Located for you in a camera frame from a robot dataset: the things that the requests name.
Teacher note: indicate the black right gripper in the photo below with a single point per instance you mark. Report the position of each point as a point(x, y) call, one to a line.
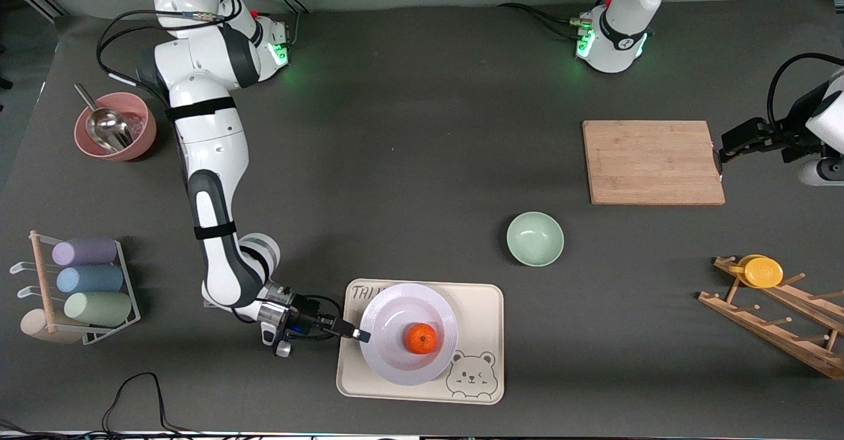
point(308, 316)

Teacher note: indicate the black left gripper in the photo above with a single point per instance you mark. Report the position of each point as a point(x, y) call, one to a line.
point(789, 130)

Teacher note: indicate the pale lavender round plate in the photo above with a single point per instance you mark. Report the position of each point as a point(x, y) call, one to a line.
point(395, 361)

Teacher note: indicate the orange fruit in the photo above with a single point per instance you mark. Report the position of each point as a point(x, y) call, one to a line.
point(421, 339)

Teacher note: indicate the cream tray with bear print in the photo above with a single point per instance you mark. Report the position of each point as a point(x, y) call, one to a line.
point(478, 308)

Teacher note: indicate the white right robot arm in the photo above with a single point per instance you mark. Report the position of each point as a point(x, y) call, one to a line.
point(214, 150)

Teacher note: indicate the wooden cutting board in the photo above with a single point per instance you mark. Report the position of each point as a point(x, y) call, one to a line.
point(653, 163)

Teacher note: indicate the yellow cup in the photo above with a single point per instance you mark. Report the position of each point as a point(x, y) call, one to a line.
point(763, 273)

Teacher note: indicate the wooden peg dish rack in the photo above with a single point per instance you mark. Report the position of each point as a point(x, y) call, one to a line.
point(758, 324)

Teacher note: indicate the light green bowl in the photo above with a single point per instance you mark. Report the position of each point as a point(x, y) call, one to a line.
point(535, 239)

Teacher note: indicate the green cup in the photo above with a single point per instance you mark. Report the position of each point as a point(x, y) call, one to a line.
point(99, 308)

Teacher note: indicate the blue cup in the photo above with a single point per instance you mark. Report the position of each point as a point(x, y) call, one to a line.
point(91, 280)

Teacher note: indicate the purple cup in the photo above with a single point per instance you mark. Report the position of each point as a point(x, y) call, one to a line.
point(86, 252)

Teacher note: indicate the pink bowl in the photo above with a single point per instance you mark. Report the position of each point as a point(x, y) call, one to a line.
point(145, 123)

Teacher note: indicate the beige cup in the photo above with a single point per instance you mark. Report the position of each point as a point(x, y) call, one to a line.
point(33, 326)

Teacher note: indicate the metal scoop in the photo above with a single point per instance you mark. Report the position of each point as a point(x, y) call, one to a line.
point(109, 128)

